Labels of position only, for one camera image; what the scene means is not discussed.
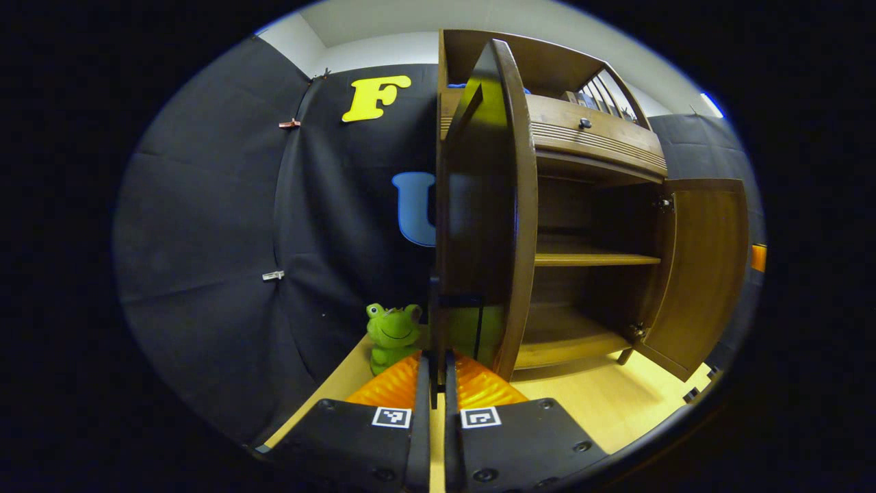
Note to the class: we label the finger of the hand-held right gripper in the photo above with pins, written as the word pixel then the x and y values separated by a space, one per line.
pixel 758 258

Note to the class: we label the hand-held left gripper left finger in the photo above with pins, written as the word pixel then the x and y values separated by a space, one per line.
pixel 419 424

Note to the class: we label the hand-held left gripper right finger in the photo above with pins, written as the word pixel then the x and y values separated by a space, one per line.
pixel 453 424

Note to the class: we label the wooden cabinet door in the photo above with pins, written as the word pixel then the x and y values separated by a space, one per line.
pixel 705 274
pixel 479 205

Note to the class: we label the wooden double-door shoe cabinet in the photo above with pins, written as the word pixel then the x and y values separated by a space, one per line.
pixel 561 68

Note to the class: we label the metal door hinge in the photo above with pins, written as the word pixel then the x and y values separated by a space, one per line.
pixel 637 331
pixel 662 203

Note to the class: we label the wooden inner cabinet shelf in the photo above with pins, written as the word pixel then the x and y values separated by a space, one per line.
pixel 588 259

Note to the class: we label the wooden cabinet drawer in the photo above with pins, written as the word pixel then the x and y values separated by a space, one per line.
pixel 602 140

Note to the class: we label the green frog toy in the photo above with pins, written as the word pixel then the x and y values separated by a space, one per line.
pixel 393 332

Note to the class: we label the ceiling light panel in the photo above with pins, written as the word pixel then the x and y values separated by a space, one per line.
pixel 712 105

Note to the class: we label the silver clip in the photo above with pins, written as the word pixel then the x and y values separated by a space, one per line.
pixel 273 275

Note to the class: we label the brown clip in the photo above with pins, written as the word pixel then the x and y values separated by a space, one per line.
pixel 289 124

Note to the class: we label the small black clip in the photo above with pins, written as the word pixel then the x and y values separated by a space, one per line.
pixel 323 72

